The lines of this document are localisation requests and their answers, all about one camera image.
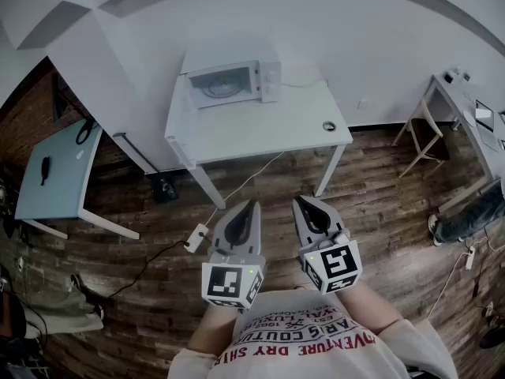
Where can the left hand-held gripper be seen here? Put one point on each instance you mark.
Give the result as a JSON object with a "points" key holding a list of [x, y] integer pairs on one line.
{"points": [[221, 284]]}

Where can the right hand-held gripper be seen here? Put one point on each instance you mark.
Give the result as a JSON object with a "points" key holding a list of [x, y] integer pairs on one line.
{"points": [[335, 263]]}

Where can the person's left forearm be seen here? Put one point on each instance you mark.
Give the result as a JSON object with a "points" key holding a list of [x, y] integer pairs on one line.
{"points": [[209, 330]]}

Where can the person's right forearm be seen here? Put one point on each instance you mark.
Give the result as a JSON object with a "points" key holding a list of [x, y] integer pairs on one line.
{"points": [[363, 306]]}

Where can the white microwave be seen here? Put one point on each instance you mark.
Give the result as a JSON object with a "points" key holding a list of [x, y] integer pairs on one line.
{"points": [[270, 81]]}

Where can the white power strip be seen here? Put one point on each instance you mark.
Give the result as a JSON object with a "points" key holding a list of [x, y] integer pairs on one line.
{"points": [[195, 240], [470, 258]]}

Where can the white table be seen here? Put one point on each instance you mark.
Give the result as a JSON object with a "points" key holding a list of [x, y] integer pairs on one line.
{"points": [[268, 128]]}

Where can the wooden chair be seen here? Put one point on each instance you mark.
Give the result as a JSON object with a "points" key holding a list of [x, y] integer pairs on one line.
{"points": [[428, 136]]}

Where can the person's white printed shirt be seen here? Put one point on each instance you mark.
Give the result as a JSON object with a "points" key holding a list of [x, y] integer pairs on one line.
{"points": [[276, 369]]}

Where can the white desk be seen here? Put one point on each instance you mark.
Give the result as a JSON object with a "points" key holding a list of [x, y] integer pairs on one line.
{"points": [[450, 101]]}

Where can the round white disc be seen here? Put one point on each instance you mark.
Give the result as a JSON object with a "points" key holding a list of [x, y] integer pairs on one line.
{"points": [[469, 117]]}

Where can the light blue table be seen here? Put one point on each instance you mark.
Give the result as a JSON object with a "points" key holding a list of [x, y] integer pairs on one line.
{"points": [[55, 196]]}

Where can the small black device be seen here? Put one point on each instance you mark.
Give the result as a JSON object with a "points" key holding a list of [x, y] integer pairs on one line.
{"points": [[45, 168]]}

